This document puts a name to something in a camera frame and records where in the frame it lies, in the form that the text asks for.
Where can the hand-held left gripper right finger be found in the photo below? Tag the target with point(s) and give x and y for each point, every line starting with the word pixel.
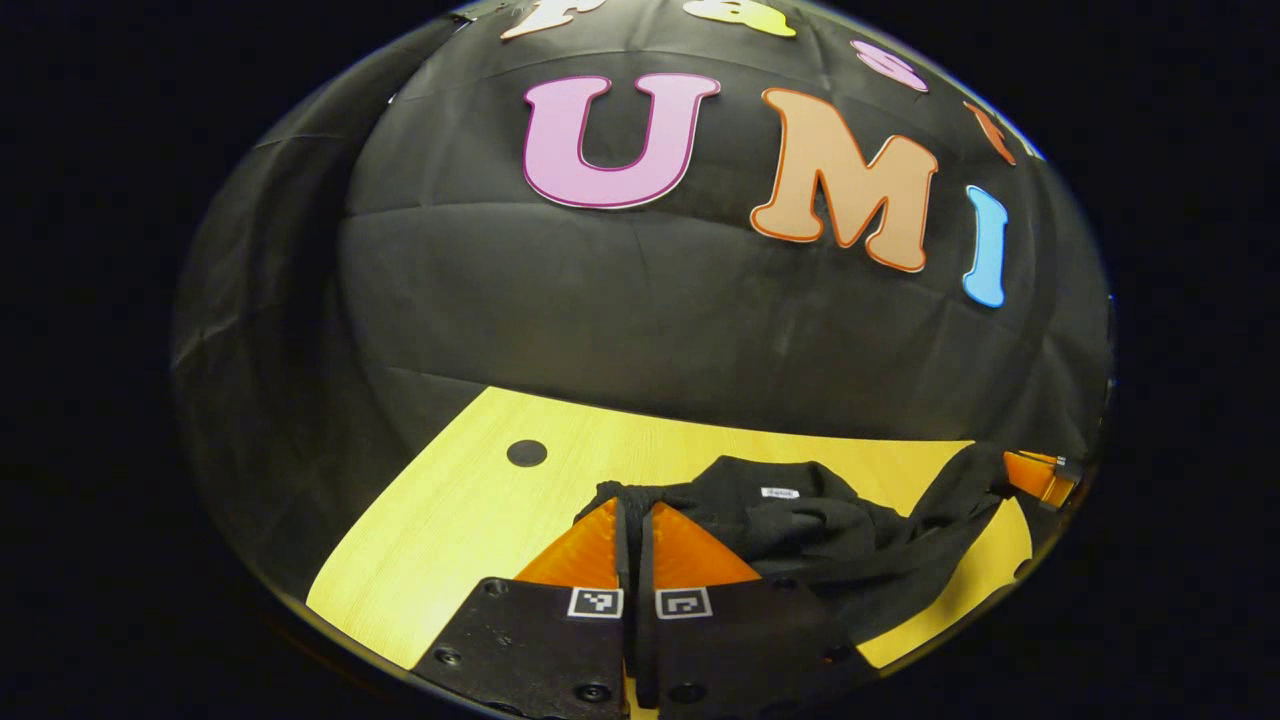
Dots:
pixel 740 650

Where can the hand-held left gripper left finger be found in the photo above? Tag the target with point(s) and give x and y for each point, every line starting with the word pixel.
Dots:
pixel 540 650

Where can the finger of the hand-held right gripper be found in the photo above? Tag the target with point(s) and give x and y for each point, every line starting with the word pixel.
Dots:
pixel 1040 477

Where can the black button shirt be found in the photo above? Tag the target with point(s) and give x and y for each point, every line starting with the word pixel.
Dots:
pixel 850 540

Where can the black backdrop cloth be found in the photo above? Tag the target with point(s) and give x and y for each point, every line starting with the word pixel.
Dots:
pixel 600 300

